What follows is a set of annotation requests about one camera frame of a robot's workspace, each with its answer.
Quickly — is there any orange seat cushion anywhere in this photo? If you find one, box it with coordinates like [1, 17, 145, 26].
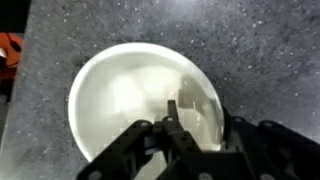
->
[0, 32, 23, 80]

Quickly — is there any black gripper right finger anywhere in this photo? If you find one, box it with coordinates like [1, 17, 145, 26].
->
[156, 107, 320, 180]

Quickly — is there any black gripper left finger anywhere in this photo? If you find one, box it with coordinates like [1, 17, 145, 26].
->
[76, 100, 186, 180]

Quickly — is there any white ceramic bowl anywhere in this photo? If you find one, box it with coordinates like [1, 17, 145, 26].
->
[67, 41, 225, 164]

